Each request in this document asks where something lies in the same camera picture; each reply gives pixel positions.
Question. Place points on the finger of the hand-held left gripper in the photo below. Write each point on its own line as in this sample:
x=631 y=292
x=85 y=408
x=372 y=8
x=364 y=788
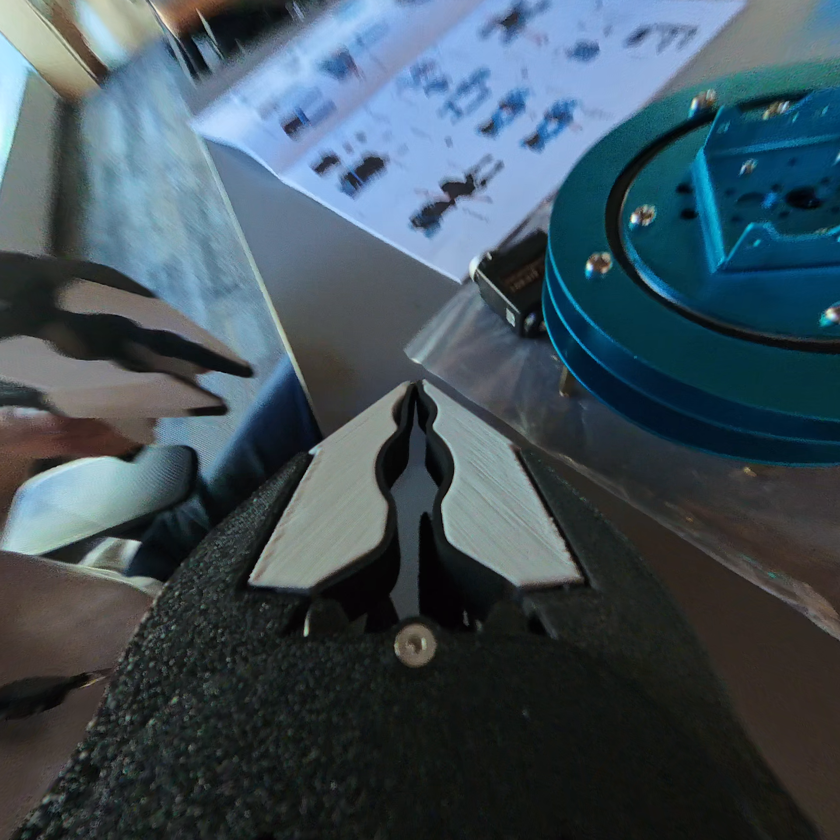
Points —
x=98 y=387
x=131 y=312

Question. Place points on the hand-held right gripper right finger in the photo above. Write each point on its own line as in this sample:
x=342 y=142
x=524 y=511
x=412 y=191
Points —
x=505 y=518

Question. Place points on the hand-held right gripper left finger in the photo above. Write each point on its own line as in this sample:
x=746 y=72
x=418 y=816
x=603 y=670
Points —
x=328 y=518

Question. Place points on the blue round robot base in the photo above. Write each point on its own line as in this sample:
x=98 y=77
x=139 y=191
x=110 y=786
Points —
x=656 y=367

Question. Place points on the black servo with round horn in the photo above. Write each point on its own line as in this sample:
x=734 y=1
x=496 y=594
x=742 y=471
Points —
x=518 y=282

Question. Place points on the dark grey desk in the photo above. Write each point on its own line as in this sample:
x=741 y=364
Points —
x=328 y=295

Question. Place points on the person's left hand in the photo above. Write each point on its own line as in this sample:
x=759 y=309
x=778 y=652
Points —
x=65 y=439

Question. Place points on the dark blue trousers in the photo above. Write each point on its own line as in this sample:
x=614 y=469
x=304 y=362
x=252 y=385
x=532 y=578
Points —
x=262 y=446

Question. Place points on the large clear plastic bag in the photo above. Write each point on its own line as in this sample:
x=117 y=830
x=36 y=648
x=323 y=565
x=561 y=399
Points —
x=656 y=499

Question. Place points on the white shirt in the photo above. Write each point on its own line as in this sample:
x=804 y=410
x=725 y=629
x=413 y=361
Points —
x=52 y=617

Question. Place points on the printed instruction manual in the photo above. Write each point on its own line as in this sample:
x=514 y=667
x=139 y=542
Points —
x=426 y=98

